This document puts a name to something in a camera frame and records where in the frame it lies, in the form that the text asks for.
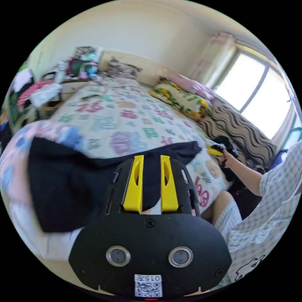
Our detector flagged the person's body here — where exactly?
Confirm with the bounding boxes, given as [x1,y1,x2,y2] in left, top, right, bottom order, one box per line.
[212,139,302,283]

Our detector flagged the brown wavy striped blanket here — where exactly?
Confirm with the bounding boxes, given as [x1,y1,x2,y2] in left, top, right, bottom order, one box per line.
[197,100,278,167]

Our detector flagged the person's right hand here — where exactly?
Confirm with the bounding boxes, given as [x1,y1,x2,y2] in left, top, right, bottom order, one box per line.
[219,150,237,168]

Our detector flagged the pile of clothes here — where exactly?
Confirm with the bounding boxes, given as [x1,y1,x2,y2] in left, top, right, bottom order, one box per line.
[9,68,64,112]

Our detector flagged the black pants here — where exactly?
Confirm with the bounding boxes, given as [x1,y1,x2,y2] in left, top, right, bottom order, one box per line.
[28,136,203,233]

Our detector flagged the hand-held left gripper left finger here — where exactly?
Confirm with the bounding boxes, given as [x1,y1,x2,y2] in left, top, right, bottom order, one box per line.
[122,155,144,214]

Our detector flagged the window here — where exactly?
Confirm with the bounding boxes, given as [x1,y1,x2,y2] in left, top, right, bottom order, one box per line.
[211,48,297,140]

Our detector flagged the floral yellow green rolled blanket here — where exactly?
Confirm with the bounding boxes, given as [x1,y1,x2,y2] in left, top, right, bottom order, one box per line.
[151,79,213,120]

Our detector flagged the pale curtain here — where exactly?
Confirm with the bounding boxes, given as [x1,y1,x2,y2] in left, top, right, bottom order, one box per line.
[190,32,237,88]

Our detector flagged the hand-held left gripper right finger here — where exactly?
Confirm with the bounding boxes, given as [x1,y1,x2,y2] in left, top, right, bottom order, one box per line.
[160,155,179,212]

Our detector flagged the bed with printed quilt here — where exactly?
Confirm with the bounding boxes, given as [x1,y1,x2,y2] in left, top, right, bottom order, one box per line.
[0,50,234,261]

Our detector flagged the bedside cabinet with clutter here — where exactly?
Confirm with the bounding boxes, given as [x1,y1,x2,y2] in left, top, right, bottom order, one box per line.
[42,46,105,95]

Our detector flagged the person's right forearm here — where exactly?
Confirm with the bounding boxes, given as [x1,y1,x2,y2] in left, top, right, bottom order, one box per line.
[230,157,264,197]

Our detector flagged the pink rolled blanket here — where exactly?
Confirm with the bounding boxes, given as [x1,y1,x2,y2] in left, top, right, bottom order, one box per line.
[169,74,216,102]

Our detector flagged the grey patterned cloth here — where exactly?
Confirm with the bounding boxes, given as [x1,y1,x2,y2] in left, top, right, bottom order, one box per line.
[105,57,143,79]

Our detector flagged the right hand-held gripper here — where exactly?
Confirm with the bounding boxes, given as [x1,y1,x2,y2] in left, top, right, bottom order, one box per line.
[207,135,239,158]

